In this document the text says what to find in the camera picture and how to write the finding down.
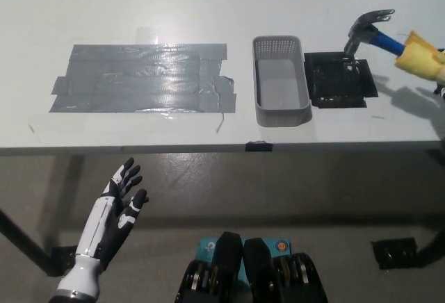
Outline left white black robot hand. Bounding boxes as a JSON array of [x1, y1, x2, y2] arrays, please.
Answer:
[[74, 157, 150, 271]]

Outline grey plastic basket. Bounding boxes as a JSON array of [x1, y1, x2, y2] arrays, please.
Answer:
[[252, 35, 312, 127]]

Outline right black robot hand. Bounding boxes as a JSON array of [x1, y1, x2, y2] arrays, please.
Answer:
[[432, 73, 445, 99]]

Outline black robot torso blocks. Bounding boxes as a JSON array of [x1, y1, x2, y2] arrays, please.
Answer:
[[175, 231, 330, 303]]

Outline black table leg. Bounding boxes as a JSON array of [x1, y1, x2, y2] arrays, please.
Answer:
[[0, 207, 60, 278], [415, 224, 445, 265]]

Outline teal cardboard box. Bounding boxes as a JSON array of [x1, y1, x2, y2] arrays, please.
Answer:
[[197, 236, 293, 283]]

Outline grey duct tape patch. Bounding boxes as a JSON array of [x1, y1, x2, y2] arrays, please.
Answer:
[[48, 43, 237, 114]]

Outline black tape pad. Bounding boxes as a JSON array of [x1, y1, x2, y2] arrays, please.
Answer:
[[303, 51, 379, 109]]

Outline hammer with yellow foam handle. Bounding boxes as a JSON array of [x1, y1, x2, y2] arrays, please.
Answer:
[[343, 8, 445, 83]]

